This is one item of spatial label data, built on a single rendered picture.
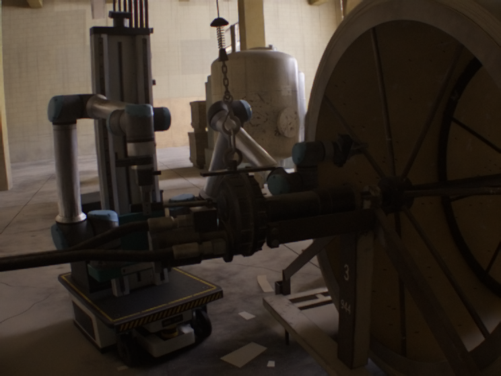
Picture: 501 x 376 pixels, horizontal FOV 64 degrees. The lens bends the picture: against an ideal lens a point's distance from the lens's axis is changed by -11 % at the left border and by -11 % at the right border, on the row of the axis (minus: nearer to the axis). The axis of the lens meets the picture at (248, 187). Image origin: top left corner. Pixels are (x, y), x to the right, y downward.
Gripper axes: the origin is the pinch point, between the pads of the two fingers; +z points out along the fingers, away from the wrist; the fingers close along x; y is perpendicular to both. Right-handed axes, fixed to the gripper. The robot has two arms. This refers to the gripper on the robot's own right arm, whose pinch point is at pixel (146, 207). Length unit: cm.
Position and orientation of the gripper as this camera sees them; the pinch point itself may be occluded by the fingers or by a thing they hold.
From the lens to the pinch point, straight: 148.7
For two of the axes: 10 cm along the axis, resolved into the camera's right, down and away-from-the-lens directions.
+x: -3.2, -1.4, 9.4
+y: 9.5, -1.0, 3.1
